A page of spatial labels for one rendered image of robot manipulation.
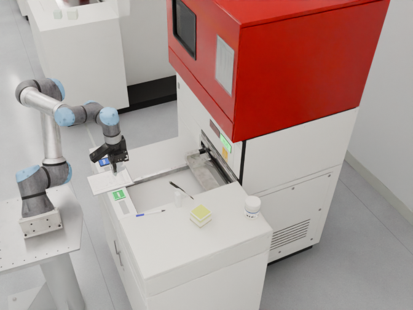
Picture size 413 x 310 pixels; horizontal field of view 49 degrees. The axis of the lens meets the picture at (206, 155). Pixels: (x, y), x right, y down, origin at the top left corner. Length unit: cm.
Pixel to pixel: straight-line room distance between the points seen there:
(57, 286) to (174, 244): 91
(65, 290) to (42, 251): 51
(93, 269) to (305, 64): 195
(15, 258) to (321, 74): 165
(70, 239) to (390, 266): 213
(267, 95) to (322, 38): 33
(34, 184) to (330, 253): 203
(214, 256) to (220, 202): 30
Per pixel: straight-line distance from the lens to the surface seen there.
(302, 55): 202
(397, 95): 342
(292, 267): 318
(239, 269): 221
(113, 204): 220
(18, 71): 530
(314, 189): 272
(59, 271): 259
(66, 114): 189
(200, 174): 243
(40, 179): 230
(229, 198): 219
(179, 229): 206
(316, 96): 222
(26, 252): 231
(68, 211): 241
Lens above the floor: 257
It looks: 42 degrees down
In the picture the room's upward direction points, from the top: 1 degrees clockwise
